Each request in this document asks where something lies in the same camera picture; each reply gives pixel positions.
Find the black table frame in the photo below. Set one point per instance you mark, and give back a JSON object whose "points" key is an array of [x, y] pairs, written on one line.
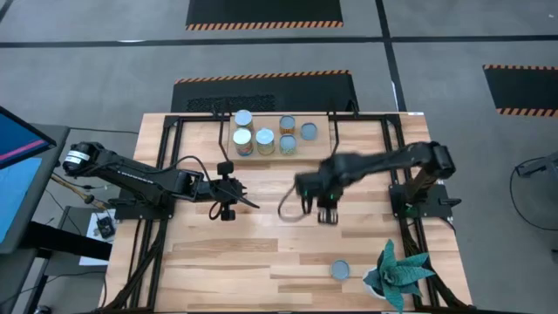
{"points": [[370, 117]]}

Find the yellow and blue can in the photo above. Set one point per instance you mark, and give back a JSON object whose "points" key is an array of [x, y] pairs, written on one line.
{"points": [[265, 136]]}

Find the wooden shelf board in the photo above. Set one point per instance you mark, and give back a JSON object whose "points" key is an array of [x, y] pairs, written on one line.
{"points": [[314, 150]]}

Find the peaches labelled can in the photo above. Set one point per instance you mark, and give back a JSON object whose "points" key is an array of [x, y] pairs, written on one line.
{"points": [[242, 137]]}

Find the green potted plant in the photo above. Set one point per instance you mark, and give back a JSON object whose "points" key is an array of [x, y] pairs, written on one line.
{"points": [[394, 275]]}

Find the green polka dot can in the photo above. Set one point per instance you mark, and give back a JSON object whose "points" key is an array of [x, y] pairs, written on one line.
{"points": [[287, 141]]}

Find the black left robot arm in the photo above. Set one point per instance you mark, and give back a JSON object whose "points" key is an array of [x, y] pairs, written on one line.
{"points": [[139, 176]]}

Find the short grey-lidded can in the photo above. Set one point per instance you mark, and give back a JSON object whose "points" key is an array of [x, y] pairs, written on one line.
{"points": [[339, 269]]}

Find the blue screen monitor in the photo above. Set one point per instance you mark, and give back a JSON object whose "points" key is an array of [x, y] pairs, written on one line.
{"points": [[17, 187]]}

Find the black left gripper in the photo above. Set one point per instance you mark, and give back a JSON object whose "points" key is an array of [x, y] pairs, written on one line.
{"points": [[226, 189]]}

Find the small black device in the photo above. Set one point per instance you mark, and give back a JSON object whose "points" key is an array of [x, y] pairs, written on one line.
{"points": [[106, 227]]}

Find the black hazard-striped floor mat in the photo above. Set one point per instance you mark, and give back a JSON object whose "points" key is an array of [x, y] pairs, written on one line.
{"points": [[261, 11], [305, 93], [523, 89]]}

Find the tomato labelled can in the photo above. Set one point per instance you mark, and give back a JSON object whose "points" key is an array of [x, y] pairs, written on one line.
{"points": [[243, 118]]}

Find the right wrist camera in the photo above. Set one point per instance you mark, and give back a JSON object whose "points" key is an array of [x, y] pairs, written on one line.
{"points": [[328, 216]]}

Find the white paper sheet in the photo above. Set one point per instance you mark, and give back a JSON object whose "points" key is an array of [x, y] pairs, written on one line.
{"points": [[93, 222]]}

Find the black side desk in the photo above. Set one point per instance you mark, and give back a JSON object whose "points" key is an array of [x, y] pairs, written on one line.
{"points": [[70, 242]]}

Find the salmon can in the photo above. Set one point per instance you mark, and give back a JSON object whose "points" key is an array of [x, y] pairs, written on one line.
{"points": [[308, 131]]}

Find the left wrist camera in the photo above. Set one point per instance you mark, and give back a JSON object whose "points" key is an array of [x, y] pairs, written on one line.
{"points": [[227, 215]]}

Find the black shelf side frame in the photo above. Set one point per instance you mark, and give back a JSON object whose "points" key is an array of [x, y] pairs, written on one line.
{"points": [[223, 139], [336, 135]]}

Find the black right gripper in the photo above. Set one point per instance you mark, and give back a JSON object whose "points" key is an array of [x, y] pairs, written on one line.
{"points": [[324, 183]]}

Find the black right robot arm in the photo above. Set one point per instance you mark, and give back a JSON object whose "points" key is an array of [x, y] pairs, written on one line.
{"points": [[383, 161]]}

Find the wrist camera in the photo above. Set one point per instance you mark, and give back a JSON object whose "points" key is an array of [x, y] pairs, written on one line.
{"points": [[328, 216], [227, 215]]}

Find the orange labelled can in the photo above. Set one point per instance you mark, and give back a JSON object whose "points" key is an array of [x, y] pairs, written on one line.
{"points": [[287, 122]]}

